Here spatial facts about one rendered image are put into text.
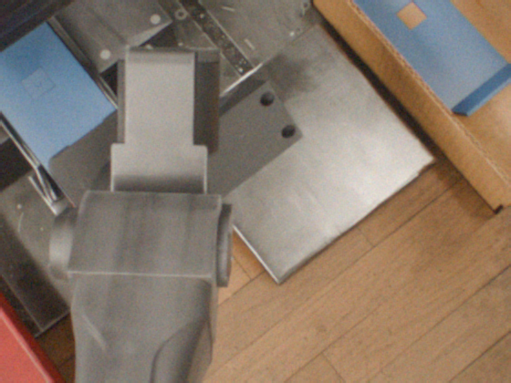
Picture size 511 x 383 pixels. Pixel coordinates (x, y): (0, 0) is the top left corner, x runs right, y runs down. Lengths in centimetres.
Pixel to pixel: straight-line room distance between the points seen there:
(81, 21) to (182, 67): 30
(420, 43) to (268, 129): 30
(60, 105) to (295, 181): 20
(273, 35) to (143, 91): 38
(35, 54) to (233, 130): 24
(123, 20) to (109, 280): 38
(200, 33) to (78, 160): 28
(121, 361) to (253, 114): 23
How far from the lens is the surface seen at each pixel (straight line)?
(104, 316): 43
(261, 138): 60
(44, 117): 76
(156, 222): 46
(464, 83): 86
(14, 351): 82
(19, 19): 64
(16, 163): 82
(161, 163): 51
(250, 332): 80
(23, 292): 83
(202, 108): 53
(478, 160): 79
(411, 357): 81
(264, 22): 88
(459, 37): 88
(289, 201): 80
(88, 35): 79
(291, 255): 79
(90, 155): 63
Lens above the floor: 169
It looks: 75 degrees down
